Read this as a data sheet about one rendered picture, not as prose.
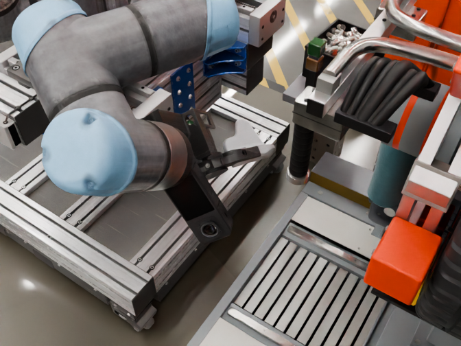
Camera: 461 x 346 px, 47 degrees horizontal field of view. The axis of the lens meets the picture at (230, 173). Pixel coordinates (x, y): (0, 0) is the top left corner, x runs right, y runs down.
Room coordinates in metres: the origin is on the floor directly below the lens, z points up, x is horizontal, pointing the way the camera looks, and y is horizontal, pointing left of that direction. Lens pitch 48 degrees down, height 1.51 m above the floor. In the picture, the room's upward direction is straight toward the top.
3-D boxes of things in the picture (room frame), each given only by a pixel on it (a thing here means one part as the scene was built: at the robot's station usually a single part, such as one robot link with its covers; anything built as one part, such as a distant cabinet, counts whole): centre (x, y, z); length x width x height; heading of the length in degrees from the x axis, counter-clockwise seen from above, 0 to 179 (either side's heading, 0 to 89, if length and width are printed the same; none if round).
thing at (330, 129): (0.67, -0.15, 0.93); 0.09 x 0.05 x 0.05; 57
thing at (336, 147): (1.46, -0.37, 0.21); 0.10 x 0.10 x 0.42; 57
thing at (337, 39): (1.42, -0.34, 0.51); 0.20 x 0.14 x 0.13; 142
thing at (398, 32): (0.95, -0.34, 0.93); 0.09 x 0.05 x 0.05; 57
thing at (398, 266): (0.43, -0.25, 0.85); 0.09 x 0.08 x 0.07; 147
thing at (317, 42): (1.27, -0.24, 0.64); 0.04 x 0.04 x 0.04; 57
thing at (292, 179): (0.68, -0.13, 0.83); 0.04 x 0.04 x 0.16
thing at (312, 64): (1.27, -0.24, 0.59); 0.04 x 0.04 x 0.04; 57
